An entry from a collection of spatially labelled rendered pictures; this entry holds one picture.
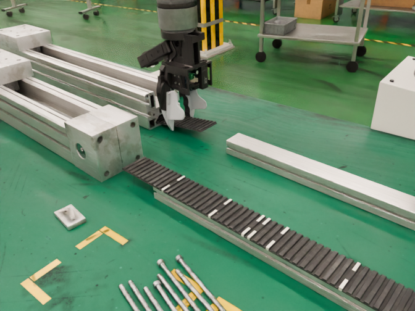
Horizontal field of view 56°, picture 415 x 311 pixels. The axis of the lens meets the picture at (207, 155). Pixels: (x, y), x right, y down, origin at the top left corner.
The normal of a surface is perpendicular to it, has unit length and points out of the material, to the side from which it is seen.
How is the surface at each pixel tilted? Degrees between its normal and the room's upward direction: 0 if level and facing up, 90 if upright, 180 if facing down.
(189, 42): 90
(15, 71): 90
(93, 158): 90
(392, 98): 90
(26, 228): 0
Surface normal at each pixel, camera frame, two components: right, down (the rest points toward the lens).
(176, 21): 0.07, 0.52
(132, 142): 0.74, 0.32
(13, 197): -0.04, -0.86
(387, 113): -0.62, 0.42
